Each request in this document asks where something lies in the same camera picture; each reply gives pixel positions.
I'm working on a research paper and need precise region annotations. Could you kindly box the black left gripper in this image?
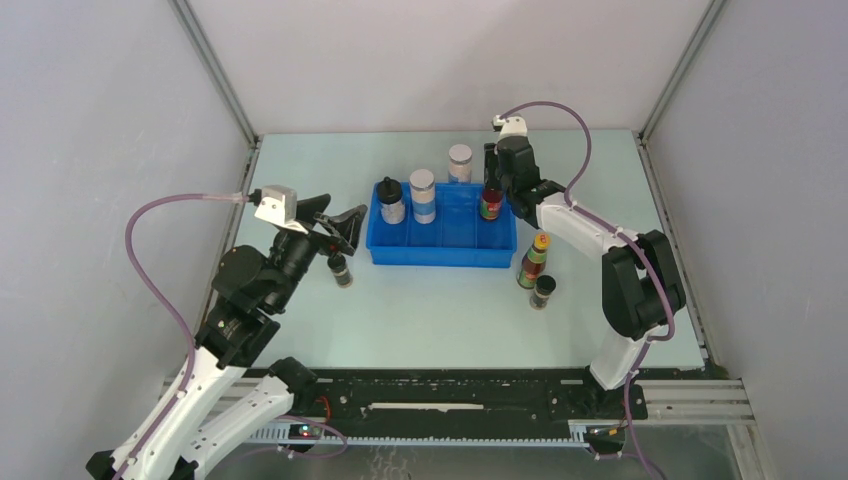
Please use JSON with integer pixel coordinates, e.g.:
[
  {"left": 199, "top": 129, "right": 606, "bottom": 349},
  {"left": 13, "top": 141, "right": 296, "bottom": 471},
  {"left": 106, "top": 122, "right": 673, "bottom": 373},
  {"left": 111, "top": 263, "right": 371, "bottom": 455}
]
[{"left": 269, "top": 194, "right": 369, "bottom": 310}]

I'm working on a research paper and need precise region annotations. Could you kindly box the silver-lid blue-label jar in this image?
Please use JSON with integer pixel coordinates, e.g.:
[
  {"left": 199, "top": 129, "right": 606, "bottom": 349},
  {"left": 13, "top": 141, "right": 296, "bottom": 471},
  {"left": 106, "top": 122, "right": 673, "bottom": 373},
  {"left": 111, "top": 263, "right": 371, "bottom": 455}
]
[
  {"left": 448, "top": 144, "right": 473, "bottom": 183},
  {"left": 409, "top": 169, "right": 436, "bottom": 224}
]

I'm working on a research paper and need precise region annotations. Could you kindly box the red sauce bottle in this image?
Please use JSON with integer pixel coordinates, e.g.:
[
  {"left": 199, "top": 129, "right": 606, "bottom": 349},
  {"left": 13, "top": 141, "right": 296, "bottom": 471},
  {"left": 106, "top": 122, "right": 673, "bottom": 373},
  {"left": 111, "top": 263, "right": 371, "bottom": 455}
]
[
  {"left": 479, "top": 188, "right": 503, "bottom": 221},
  {"left": 516, "top": 232, "right": 551, "bottom": 289}
]

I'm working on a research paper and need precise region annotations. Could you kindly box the black-lid jar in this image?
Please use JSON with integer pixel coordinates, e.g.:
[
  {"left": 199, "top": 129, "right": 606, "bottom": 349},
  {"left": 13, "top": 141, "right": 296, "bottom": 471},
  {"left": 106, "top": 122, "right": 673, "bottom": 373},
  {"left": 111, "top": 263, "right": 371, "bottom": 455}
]
[{"left": 376, "top": 177, "right": 406, "bottom": 225}]

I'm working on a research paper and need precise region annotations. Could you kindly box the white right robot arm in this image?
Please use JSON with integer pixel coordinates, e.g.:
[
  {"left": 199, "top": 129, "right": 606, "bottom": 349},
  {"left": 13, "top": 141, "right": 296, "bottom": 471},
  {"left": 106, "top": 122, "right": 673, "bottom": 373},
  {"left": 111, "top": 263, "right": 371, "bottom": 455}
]
[{"left": 484, "top": 136, "right": 686, "bottom": 418}]

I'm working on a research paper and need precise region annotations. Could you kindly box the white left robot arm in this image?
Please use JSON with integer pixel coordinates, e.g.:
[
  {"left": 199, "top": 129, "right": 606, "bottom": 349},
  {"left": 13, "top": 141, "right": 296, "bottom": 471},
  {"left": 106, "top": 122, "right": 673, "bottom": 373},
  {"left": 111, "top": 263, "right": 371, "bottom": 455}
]
[{"left": 86, "top": 185, "right": 367, "bottom": 479}]

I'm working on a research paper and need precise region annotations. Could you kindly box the small black-cap spice jar left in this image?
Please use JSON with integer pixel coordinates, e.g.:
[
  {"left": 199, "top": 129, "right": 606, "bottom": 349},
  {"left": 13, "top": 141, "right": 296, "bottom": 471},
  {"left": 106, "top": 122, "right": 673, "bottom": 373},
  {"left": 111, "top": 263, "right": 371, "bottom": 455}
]
[{"left": 327, "top": 253, "right": 353, "bottom": 288}]

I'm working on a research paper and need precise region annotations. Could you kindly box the small black-cap spice jar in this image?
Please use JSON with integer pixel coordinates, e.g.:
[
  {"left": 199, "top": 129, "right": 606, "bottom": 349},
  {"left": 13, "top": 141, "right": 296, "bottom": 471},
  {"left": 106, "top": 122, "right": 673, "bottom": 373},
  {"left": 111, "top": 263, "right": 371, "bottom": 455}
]
[
  {"left": 327, "top": 253, "right": 353, "bottom": 288},
  {"left": 529, "top": 275, "right": 557, "bottom": 310}
]

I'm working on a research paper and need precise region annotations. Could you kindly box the blue divided plastic bin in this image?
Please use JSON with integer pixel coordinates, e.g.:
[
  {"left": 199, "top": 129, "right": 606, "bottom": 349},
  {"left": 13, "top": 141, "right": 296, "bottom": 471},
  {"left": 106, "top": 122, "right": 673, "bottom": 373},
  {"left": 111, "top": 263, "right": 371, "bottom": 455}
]
[{"left": 366, "top": 183, "right": 517, "bottom": 268}]

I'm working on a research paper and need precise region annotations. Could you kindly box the small black-cap spice jar right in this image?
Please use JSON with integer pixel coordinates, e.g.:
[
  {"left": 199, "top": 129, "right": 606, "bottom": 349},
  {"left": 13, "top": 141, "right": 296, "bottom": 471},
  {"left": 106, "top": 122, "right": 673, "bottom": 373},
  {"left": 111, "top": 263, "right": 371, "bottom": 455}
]
[{"left": 529, "top": 275, "right": 557, "bottom": 310}]

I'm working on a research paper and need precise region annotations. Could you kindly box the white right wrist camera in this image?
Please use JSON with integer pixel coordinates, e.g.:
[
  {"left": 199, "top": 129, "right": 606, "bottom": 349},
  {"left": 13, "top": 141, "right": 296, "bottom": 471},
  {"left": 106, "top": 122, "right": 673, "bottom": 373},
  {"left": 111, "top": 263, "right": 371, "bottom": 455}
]
[{"left": 492, "top": 115, "right": 528, "bottom": 142}]

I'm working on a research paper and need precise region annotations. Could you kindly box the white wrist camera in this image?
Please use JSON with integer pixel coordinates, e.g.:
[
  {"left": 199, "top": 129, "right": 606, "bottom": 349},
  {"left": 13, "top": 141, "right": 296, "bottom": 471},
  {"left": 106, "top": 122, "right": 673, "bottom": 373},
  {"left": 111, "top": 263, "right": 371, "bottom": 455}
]
[
  {"left": 248, "top": 185, "right": 308, "bottom": 234},
  {"left": 492, "top": 115, "right": 528, "bottom": 142}
]

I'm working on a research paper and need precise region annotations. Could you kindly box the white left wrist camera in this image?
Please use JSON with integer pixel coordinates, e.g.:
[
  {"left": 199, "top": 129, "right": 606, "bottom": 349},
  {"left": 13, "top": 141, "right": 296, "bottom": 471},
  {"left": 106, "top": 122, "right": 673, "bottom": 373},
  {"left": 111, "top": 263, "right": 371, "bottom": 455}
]
[{"left": 248, "top": 185, "right": 308, "bottom": 234}]

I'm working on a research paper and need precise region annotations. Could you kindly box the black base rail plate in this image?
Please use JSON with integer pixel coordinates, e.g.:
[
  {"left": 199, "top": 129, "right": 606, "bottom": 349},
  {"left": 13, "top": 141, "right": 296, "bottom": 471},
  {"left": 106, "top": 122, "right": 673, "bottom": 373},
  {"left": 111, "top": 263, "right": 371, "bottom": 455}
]
[{"left": 293, "top": 368, "right": 648, "bottom": 441}]

